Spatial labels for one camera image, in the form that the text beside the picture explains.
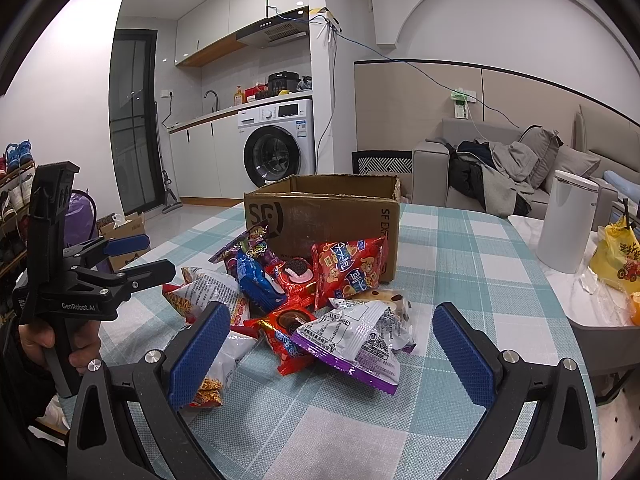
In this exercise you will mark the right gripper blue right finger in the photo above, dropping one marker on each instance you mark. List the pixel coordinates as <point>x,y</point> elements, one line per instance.
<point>560,441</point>

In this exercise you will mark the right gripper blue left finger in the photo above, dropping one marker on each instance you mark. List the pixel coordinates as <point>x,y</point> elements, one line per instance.
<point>104,442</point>

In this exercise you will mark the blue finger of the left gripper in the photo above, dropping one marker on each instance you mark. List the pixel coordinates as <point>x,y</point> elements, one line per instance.
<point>137,278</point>
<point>92,253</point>

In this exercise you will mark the white fried sticks snack bag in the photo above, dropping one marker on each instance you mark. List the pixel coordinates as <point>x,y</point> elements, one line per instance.
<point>201,287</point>

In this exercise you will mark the purple candy bag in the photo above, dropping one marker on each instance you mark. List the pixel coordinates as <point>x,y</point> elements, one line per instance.
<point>254,244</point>

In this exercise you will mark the blue oreo pack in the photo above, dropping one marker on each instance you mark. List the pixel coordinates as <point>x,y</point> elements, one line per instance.
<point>254,284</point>

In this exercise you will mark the red chocolate cookie pack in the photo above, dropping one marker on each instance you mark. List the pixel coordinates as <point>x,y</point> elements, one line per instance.
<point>278,327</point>

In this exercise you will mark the red oreo pack pink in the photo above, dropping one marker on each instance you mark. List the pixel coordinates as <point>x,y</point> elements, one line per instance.
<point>295,280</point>

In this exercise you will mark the red triangular biscuit bag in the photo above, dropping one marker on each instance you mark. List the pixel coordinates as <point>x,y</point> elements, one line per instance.
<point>344,269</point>

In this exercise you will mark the white purple snack bag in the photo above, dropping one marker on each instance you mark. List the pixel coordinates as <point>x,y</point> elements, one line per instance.
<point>361,340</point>

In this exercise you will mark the clear bread bun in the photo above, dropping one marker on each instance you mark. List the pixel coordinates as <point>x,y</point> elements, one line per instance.
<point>396,300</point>

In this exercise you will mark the person's left hand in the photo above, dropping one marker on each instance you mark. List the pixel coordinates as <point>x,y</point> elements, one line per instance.
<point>37,338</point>

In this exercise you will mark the small cardboard box on floor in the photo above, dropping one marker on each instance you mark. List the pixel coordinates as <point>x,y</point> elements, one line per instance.
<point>118,227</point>

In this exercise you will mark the black glass door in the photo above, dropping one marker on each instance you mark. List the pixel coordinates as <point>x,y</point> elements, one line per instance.
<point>133,120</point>

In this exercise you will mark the shoe rack with shoes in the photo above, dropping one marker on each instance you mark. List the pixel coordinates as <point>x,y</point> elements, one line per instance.
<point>17,174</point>

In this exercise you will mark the white marble side table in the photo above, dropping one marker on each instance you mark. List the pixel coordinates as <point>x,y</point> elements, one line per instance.
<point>598,316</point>

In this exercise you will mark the kitchen faucet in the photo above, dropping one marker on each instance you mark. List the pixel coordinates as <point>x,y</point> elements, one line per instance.
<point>213,97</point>

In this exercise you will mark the teal plaid tablecloth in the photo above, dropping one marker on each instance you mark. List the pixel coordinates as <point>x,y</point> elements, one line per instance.
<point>321,424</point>

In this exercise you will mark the brown SF cardboard box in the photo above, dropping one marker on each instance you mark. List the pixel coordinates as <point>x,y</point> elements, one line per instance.
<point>303,210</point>

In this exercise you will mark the white washing machine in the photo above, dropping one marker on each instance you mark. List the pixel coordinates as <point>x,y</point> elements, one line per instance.
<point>278,141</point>

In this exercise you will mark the yellow plastic bag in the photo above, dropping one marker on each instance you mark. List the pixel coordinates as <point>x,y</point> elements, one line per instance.
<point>616,259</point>

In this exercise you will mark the black rice cooker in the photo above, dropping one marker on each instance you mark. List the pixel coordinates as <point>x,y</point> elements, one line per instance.
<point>282,81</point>

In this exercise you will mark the black patterned chair back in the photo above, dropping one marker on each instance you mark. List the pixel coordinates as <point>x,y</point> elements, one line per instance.
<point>382,162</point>

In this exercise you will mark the range hood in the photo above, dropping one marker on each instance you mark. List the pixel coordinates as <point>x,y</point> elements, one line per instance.
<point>279,29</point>

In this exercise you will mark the pile of clothes on sofa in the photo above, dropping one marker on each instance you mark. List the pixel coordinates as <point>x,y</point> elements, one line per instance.
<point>492,173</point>

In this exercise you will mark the grey sofa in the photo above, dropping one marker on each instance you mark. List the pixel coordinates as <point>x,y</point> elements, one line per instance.
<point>603,148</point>

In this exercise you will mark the grey sofa cushion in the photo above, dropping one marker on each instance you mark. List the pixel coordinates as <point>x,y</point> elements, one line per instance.
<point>545,144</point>

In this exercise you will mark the white wall socket charger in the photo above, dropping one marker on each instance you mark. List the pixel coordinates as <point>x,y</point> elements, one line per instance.
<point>462,99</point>

